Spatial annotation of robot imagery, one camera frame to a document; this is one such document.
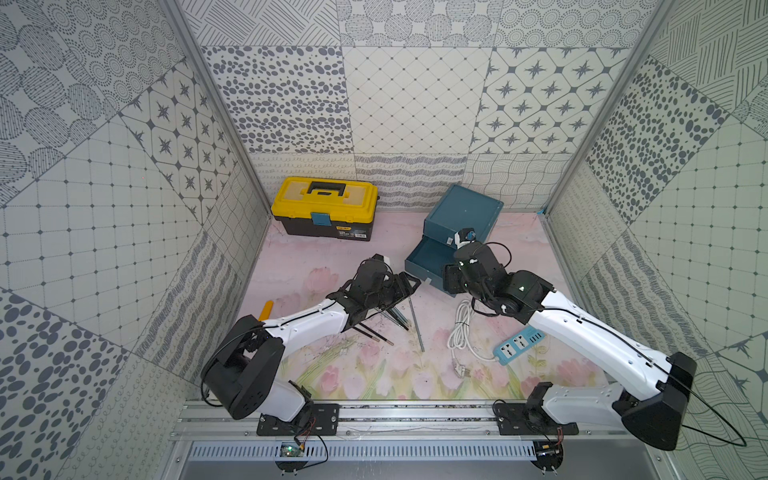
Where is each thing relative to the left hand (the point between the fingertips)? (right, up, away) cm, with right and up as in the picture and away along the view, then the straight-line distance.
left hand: (417, 280), depth 82 cm
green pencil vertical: (+1, -15, +8) cm, 17 cm away
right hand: (+9, +3, -7) cm, 12 cm away
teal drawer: (+4, +4, +11) cm, 12 cm away
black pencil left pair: (-15, -17, +6) cm, 24 cm away
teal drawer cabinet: (+14, +21, +10) cm, 28 cm away
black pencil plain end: (-6, -13, +10) cm, 17 cm away
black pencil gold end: (-12, -17, +6) cm, 22 cm away
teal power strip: (+29, -18, +1) cm, 34 cm away
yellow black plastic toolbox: (-28, +22, +19) cm, 40 cm away
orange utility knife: (-47, -12, +11) cm, 50 cm away
